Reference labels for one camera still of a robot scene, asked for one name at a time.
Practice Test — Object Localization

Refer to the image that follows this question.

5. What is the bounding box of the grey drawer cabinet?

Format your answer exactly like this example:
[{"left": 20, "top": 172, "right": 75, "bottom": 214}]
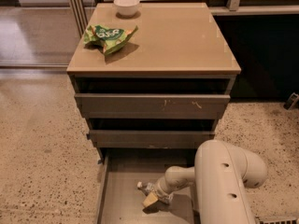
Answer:
[{"left": 66, "top": 2, "right": 242, "bottom": 166}]

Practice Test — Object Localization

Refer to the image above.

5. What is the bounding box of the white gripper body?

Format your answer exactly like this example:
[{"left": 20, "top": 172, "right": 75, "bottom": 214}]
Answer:
[{"left": 153, "top": 177, "right": 172, "bottom": 203}]

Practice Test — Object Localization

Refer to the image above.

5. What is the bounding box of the clear plastic water bottle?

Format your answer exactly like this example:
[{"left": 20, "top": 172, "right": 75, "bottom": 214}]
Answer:
[{"left": 136, "top": 182, "right": 154, "bottom": 197}]

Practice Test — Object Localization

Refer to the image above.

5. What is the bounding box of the green crumpled snack bag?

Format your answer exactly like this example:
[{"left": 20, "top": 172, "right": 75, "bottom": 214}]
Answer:
[{"left": 83, "top": 25, "right": 138, "bottom": 56}]

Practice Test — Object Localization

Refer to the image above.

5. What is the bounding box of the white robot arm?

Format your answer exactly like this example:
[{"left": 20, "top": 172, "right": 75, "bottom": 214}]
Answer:
[{"left": 143, "top": 140, "right": 267, "bottom": 224}]

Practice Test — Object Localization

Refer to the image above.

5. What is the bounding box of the grey top drawer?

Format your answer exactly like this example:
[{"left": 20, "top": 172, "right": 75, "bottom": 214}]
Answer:
[{"left": 75, "top": 93, "right": 230, "bottom": 119}]

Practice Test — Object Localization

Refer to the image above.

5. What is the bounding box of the small grey floor object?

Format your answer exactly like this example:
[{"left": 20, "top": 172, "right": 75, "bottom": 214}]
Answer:
[{"left": 283, "top": 92, "right": 299, "bottom": 110}]

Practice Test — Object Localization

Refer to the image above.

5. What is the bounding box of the grey open bottom drawer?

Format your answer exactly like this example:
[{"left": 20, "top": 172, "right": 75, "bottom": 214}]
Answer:
[{"left": 95, "top": 148, "right": 201, "bottom": 224}]

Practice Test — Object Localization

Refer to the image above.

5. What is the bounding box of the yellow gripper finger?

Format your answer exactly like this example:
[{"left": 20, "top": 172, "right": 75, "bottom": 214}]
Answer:
[{"left": 142, "top": 191, "right": 159, "bottom": 208}]

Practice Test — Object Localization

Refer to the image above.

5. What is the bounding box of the white ceramic bowl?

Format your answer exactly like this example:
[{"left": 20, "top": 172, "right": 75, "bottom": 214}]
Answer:
[{"left": 113, "top": 0, "right": 140, "bottom": 17}]

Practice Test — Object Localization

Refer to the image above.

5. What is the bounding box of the grey middle drawer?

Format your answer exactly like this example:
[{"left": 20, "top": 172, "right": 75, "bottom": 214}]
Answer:
[{"left": 88, "top": 130, "right": 215, "bottom": 148}]

